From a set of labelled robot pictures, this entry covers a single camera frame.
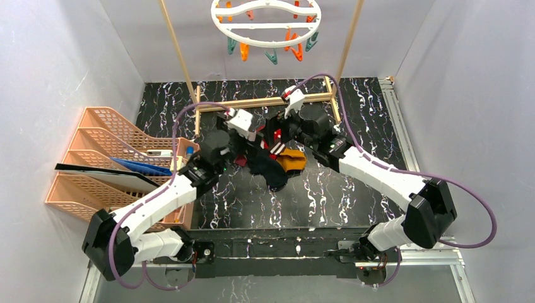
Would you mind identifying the red bear sock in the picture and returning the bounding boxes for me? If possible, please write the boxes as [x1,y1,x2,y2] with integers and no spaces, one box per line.
[257,126,286,160]

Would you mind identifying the black sock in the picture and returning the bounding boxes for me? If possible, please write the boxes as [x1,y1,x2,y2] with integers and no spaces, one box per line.
[247,149,288,192]

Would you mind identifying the mustard yellow sock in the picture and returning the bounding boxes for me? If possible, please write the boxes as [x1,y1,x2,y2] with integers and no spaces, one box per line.
[269,143,307,174]

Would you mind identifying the beige purple striped sock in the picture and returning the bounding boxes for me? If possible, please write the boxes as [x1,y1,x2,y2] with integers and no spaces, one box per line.
[234,155,248,167]

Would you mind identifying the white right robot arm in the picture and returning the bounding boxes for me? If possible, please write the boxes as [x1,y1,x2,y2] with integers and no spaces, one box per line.
[262,108,457,260]

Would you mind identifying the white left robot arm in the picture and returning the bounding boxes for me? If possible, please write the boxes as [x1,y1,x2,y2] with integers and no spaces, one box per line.
[82,109,262,282]

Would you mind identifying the white round clip hanger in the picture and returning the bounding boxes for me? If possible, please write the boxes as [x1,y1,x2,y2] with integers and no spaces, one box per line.
[209,1,322,49]

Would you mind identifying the teal clothes peg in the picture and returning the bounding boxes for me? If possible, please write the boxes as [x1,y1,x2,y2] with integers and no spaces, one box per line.
[264,49,278,66]

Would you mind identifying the peach compartment tray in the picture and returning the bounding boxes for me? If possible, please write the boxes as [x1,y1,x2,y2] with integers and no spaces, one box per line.
[162,137,199,230]

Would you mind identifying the orange clothes peg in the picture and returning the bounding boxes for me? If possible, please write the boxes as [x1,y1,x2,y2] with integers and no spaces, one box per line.
[240,42,250,62]

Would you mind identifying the black white folder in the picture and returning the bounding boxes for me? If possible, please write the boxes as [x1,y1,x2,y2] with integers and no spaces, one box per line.
[55,163,160,193]

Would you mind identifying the peach mesh file rack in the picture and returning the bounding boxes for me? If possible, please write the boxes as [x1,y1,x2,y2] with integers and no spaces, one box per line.
[45,107,173,222]

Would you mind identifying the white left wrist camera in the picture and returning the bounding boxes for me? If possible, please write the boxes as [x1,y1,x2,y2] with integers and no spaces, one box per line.
[225,108,256,141]

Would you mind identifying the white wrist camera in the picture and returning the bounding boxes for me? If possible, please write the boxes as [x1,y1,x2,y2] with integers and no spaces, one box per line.
[225,108,256,141]
[281,85,305,120]

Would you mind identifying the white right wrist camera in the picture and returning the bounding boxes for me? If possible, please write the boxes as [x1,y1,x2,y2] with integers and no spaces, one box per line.
[281,85,305,120]

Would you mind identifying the wooden hanging rack frame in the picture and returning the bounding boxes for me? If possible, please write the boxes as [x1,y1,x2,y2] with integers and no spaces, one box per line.
[158,0,365,137]

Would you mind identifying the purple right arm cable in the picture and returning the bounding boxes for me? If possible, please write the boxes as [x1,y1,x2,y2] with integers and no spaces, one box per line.
[288,73,498,288]

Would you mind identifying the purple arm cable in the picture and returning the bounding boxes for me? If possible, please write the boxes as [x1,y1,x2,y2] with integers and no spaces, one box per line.
[288,73,498,288]
[107,101,233,292]

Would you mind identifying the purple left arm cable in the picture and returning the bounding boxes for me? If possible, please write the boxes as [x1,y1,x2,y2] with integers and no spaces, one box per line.
[107,101,233,292]

